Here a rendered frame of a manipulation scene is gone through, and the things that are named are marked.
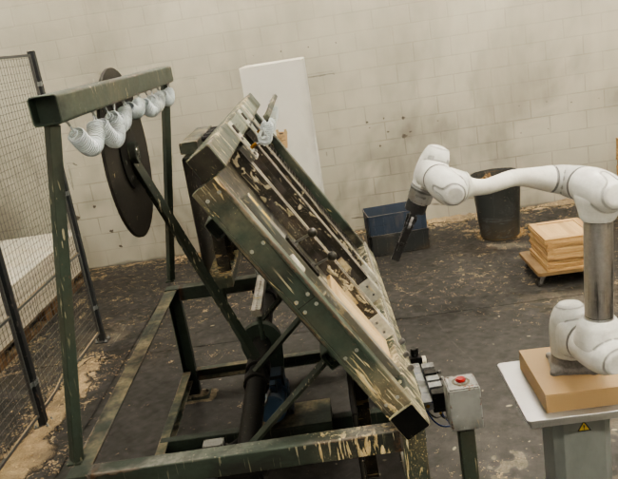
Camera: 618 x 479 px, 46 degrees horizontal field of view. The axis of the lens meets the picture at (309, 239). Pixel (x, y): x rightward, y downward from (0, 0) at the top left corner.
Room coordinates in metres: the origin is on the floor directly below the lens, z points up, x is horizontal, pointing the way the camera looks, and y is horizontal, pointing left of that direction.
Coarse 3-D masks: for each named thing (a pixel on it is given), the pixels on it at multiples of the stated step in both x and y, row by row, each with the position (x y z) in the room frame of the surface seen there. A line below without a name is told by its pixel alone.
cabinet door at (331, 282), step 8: (328, 280) 2.96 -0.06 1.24; (336, 288) 2.92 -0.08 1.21; (344, 296) 2.97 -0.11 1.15; (344, 304) 2.85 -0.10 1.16; (352, 304) 2.97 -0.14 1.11; (352, 312) 2.87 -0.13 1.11; (360, 312) 3.00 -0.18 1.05; (360, 320) 2.89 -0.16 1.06; (368, 320) 3.01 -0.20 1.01; (368, 328) 2.90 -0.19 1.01; (376, 336) 2.91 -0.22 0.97; (384, 344) 2.93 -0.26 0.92
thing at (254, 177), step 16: (272, 128) 3.07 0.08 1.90; (256, 144) 3.06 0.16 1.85; (240, 160) 3.04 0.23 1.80; (256, 176) 3.04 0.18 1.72; (256, 192) 3.04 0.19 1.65; (272, 192) 3.04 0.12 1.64; (272, 208) 3.04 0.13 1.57; (288, 208) 3.04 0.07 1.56; (288, 224) 3.04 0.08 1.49; (304, 224) 3.07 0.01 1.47; (304, 240) 3.04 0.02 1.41; (320, 256) 3.03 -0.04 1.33; (336, 272) 3.03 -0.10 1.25; (352, 288) 3.03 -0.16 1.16; (368, 304) 3.03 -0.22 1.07; (384, 320) 3.03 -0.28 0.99; (384, 336) 3.03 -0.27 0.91
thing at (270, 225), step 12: (252, 204) 2.68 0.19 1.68; (264, 216) 2.68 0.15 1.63; (276, 228) 2.68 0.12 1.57; (288, 252) 2.68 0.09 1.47; (312, 276) 2.67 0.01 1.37; (324, 288) 2.67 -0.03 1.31; (336, 300) 2.67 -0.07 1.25; (348, 312) 2.68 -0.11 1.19; (360, 324) 2.71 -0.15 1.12; (360, 336) 2.67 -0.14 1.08; (372, 348) 2.67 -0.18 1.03; (384, 360) 2.67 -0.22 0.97; (396, 372) 2.66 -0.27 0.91
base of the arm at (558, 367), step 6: (546, 354) 2.74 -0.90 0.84; (552, 360) 2.64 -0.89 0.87; (558, 360) 2.61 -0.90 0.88; (564, 360) 2.59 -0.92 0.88; (552, 366) 2.62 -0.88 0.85; (558, 366) 2.61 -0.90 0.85; (564, 366) 2.59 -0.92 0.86; (570, 366) 2.58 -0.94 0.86; (576, 366) 2.57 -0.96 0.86; (582, 366) 2.57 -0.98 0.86; (552, 372) 2.59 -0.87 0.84; (558, 372) 2.58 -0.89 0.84; (564, 372) 2.58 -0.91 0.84; (570, 372) 2.57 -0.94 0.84; (576, 372) 2.56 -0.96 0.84; (582, 372) 2.56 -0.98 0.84; (588, 372) 2.55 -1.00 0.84
